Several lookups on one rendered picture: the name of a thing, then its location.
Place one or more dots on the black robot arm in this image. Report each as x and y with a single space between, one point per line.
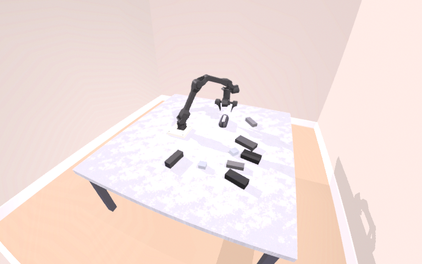
195 87

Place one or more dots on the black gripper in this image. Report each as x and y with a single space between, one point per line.
218 102

